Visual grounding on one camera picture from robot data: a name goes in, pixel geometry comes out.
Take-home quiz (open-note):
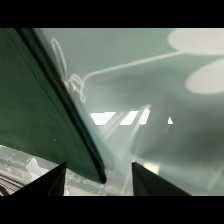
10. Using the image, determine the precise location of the dark green garment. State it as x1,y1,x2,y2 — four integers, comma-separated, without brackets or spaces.
0,28,108,185

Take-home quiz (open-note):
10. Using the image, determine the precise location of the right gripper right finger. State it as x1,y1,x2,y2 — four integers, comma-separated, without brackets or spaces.
131,161,191,197

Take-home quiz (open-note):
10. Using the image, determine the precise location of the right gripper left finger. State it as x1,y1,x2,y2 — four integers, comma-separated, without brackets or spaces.
13,161,68,197

